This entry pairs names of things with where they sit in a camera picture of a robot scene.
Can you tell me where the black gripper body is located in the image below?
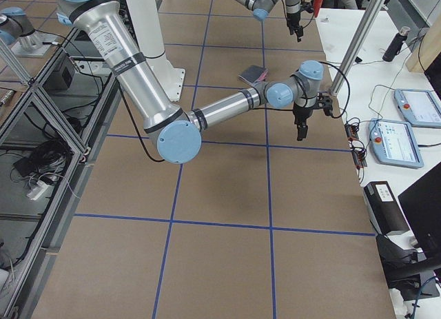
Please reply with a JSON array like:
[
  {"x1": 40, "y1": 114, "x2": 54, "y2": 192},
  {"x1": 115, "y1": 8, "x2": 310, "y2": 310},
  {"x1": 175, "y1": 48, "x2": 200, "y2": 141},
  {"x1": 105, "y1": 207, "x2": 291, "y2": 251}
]
[
  {"x1": 293, "y1": 103, "x2": 313, "y2": 126},
  {"x1": 286, "y1": 11, "x2": 301, "y2": 29}
]

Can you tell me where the pink and grey towel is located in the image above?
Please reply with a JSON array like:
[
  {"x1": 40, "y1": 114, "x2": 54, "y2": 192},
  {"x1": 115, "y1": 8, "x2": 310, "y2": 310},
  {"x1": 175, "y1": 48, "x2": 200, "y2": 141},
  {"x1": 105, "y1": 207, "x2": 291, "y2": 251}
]
[{"x1": 238, "y1": 65, "x2": 268, "y2": 85}]

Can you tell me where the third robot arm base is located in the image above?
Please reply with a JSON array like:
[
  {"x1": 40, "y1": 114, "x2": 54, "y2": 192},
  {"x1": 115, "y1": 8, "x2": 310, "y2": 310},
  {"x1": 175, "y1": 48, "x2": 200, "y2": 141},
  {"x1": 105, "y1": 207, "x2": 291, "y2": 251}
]
[{"x1": 1, "y1": 7, "x2": 58, "y2": 57}]

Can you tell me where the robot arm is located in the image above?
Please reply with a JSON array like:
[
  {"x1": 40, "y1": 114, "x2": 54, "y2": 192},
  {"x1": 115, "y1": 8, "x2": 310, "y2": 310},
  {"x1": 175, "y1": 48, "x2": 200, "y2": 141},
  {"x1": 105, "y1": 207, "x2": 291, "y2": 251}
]
[
  {"x1": 234, "y1": 0, "x2": 304, "y2": 42},
  {"x1": 58, "y1": 0, "x2": 324, "y2": 164}
]

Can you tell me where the near teach pendant tablet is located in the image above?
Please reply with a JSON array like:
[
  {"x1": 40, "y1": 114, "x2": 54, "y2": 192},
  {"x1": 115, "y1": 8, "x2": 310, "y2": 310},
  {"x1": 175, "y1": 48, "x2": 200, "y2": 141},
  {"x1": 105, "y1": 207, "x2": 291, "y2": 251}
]
[{"x1": 369, "y1": 119, "x2": 424, "y2": 169}]

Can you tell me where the teach pendant tablet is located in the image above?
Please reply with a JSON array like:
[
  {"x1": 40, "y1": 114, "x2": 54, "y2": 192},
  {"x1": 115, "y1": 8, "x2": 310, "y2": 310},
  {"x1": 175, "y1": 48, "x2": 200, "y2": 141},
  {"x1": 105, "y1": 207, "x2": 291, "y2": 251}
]
[
  {"x1": 393, "y1": 89, "x2": 440, "y2": 129},
  {"x1": 369, "y1": 119, "x2": 424, "y2": 169}
]

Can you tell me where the black water bottle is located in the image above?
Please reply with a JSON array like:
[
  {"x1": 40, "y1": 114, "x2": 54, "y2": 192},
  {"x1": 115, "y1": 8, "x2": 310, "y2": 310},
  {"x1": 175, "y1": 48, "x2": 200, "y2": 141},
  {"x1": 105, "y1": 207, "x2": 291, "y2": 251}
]
[{"x1": 382, "y1": 26, "x2": 411, "y2": 62}]

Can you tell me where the far teach pendant tablet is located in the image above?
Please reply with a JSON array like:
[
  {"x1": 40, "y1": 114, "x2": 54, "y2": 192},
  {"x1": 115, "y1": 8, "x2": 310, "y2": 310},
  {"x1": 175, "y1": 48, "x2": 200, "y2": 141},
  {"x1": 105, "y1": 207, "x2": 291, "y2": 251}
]
[{"x1": 393, "y1": 89, "x2": 440, "y2": 129}]

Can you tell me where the black box with label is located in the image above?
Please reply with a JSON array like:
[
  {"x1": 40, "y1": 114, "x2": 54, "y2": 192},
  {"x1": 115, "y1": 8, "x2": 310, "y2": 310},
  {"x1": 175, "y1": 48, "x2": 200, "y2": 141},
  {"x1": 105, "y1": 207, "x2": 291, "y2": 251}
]
[{"x1": 363, "y1": 181, "x2": 410, "y2": 236}]

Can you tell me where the black monitor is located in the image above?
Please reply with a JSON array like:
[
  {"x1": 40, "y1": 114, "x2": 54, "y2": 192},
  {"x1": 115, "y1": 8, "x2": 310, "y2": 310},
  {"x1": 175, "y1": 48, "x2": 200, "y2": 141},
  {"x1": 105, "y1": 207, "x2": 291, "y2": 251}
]
[{"x1": 398, "y1": 163, "x2": 440, "y2": 253}]

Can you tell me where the black monitor stand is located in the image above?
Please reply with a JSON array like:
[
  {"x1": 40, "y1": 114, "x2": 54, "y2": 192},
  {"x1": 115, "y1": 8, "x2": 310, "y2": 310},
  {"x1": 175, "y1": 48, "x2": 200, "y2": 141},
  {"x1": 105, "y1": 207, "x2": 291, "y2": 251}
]
[{"x1": 376, "y1": 235, "x2": 440, "y2": 301}]

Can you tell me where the white power strip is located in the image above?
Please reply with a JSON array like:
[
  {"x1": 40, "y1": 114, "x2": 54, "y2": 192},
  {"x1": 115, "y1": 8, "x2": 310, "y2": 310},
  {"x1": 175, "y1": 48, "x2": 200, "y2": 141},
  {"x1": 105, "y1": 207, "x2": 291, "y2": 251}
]
[{"x1": 27, "y1": 181, "x2": 49, "y2": 200}]

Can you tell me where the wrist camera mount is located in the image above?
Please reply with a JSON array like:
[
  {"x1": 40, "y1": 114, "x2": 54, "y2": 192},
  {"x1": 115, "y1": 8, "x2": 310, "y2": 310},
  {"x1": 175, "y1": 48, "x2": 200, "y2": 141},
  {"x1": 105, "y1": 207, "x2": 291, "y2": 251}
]
[
  {"x1": 300, "y1": 0, "x2": 314, "y2": 14},
  {"x1": 314, "y1": 93, "x2": 334, "y2": 117}
]

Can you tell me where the circuit board with wires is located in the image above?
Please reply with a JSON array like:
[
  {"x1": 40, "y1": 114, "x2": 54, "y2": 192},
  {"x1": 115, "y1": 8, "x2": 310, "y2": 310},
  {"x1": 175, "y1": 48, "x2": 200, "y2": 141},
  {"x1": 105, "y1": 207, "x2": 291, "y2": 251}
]
[{"x1": 345, "y1": 117, "x2": 367, "y2": 170}]

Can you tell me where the aluminium frame post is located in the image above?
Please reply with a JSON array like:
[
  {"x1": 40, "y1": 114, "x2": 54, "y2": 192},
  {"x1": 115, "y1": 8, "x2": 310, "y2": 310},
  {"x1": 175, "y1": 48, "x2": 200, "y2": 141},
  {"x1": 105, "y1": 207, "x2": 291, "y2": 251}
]
[{"x1": 329, "y1": 0, "x2": 385, "y2": 96}]

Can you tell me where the black box under frame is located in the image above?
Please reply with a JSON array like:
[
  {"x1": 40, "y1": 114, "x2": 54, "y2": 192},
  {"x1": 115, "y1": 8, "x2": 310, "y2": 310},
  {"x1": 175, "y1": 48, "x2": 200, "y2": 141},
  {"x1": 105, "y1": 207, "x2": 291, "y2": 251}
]
[{"x1": 43, "y1": 53, "x2": 75, "y2": 91}]

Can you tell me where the bundle of black cables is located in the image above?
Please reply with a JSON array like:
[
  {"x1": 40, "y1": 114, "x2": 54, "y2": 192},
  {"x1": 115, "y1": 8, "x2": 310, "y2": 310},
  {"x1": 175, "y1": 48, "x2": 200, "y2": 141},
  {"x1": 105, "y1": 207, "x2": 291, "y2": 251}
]
[{"x1": 10, "y1": 138, "x2": 75, "y2": 182}]

